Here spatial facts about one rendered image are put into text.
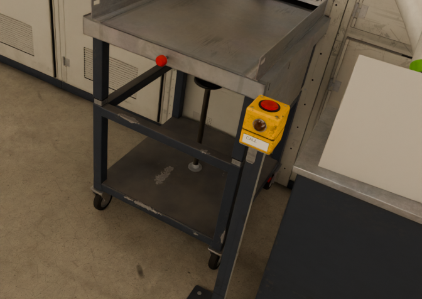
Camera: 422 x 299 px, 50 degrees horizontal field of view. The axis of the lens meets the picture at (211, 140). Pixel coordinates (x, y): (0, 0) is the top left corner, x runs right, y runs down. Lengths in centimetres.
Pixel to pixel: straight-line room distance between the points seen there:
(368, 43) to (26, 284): 152
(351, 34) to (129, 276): 123
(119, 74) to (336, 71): 112
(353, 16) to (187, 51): 72
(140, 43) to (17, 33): 154
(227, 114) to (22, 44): 129
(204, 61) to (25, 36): 167
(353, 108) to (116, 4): 86
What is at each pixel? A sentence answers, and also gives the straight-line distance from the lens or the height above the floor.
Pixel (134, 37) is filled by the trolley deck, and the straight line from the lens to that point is 140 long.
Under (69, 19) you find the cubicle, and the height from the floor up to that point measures 45.
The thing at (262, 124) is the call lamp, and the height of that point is 88.
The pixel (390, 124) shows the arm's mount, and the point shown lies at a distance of 107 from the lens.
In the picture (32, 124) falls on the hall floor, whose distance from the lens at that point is 249.
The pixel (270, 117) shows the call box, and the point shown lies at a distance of 99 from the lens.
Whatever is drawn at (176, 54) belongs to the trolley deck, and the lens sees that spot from 133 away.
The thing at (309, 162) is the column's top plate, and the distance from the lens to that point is 115.
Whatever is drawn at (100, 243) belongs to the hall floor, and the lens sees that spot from 186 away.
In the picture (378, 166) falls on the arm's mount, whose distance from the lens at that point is 112.
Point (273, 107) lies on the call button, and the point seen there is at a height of 91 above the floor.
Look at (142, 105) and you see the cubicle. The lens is 240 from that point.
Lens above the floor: 141
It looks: 36 degrees down
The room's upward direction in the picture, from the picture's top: 10 degrees clockwise
